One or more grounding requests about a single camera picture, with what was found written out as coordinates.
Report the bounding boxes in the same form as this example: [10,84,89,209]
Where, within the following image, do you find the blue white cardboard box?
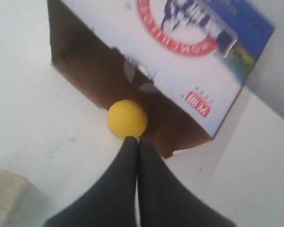
[47,0,275,158]

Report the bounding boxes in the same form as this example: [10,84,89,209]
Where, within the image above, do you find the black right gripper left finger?
[44,137,138,227]

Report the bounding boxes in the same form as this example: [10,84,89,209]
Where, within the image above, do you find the light wooden cube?
[0,168,30,227]

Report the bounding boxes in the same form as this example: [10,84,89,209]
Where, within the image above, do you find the yellow tennis ball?
[106,100,148,140]

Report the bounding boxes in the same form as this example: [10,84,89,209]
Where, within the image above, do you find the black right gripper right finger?
[137,139,235,227]

